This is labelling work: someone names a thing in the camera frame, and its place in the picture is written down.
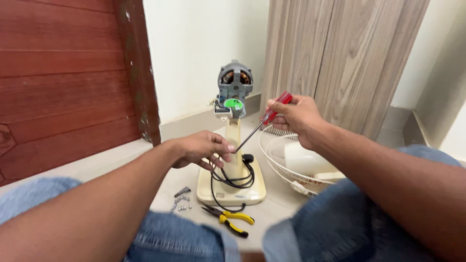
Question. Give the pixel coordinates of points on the person's right hand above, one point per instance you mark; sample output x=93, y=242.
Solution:
x=302, y=120

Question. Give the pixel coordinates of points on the person's left hand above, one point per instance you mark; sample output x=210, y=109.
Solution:
x=196, y=147

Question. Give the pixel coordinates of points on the white plastic motor cover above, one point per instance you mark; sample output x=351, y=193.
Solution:
x=305, y=160

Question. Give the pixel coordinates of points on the cream fan stand base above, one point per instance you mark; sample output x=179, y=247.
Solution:
x=233, y=185

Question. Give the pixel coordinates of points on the pile of small silver screws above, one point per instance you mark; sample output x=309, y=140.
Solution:
x=181, y=204

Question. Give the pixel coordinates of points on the white plastic fan part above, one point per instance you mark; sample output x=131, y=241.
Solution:
x=329, y=176

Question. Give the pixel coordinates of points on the grey fan motor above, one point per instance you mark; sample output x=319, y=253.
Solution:
x=235, y=83

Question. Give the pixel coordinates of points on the grey wood grain cabinet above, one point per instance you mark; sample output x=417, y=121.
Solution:
x=342, y=54

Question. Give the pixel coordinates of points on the yellow black pliers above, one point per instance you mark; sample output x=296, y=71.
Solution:
x=233, y=218

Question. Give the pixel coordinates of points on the person's left leg in jeans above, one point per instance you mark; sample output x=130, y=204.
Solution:
x=182, y=240

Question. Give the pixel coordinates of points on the red wooden door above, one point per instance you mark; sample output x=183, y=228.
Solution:
x=65, y=80

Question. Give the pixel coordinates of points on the small grey metal bracket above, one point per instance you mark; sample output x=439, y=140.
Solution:
x=182, y=191

